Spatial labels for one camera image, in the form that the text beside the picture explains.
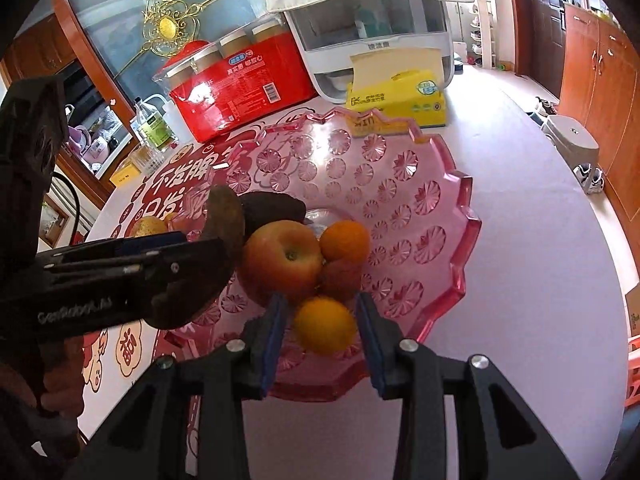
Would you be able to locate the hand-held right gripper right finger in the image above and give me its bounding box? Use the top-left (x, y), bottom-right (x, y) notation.
top-left (354, 291), bottom-right (581, 480)

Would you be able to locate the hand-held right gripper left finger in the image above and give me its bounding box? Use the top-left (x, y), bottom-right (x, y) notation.
top-left (65, 292), bottom-right (291, 480)

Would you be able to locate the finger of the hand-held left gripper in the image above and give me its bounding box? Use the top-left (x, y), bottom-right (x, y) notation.
top-left (120, 237), bottom-right (236, 311)
top-left (70, 230), bottom-right (187, 261)

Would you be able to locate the yellow brown pear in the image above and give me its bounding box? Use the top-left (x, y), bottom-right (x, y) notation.
top-left (131, 215), bottom-right (168, 238)

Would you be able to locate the small yellow mandarin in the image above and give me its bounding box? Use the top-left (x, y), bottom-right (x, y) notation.
top-left (292, 296), bottom-right (357, 356)

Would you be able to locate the overripe brown banana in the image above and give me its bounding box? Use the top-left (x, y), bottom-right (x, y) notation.
top-left (150, 185), bottom-right (246, 330)

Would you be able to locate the red lychee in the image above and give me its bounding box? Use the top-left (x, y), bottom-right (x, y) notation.
top-left (317, 260), bottom-right (363, 303)

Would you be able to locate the red apple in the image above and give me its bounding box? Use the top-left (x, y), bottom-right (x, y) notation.
top-left (242, 220), bottom-right (325, 301)

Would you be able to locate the dark avocado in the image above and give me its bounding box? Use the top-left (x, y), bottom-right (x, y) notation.
top-left (239, 192), bottom-right (307, 226)

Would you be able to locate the pink glass bowl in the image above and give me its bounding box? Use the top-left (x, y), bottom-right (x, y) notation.
top-left (162, 107), bottom-right (483, 403)

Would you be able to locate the person's left hand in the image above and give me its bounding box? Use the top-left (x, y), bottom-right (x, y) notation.
top-left (42, 335), bottom-right (87, 413)

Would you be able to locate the small yellow box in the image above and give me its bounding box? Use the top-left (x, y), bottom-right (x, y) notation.
top-left (109, 160), bottom-right (143, 188)

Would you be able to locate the clear glass tumbler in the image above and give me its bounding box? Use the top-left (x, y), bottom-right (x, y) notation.
top-left (131, 145), bottom-right (166, 171)

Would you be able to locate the clear bottle green label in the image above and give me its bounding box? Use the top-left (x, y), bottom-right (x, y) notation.
top-left (132, 96), bottom-right (173, 151)

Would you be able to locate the white squeeze bottle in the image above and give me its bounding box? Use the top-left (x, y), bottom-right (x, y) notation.
top-left (142, 92), bottom-right (196, 145)

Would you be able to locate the red plastic cup pack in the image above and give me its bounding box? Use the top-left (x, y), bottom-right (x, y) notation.
top-left (152, 25), bottom-right (318, 143)

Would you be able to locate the frosted glass door gold ornament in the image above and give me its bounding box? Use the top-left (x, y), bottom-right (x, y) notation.
top-left (60, 0), bottom-right (278, 106)

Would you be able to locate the yellow tissue box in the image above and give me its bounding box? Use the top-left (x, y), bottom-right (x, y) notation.
top-left (346, 47), bottom-right (447, 128)

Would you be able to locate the white countertop appliance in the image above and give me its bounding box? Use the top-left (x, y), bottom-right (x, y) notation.
top-left (285, 0), bottom-right (456, 106)

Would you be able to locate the pink plastic stool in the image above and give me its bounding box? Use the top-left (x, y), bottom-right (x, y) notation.
top-left (625, 337), bottom-right (640, 396)

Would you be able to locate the cardboard box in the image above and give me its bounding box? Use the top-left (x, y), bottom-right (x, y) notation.
top-left (624, 282), bottom-right (640, 336)

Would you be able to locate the pair of white sneakers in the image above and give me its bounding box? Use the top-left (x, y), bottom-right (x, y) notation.
top-left (574, 162), bottom-right (606, 195)

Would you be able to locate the white plastic stool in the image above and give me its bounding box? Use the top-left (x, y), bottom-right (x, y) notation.
top-left (542, 114), bottom-right (600, 161)

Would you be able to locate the wooden wardrobe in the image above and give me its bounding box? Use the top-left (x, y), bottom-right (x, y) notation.
top-left (557, 2), bottom-right (640, 261)

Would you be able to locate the dark wooden door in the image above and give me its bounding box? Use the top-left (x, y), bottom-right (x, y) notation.
top-left (510, 0), bottom-right (568, 101)

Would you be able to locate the black cable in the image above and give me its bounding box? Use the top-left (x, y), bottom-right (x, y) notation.
top-left (50, 170), bottom-right (83, 246)

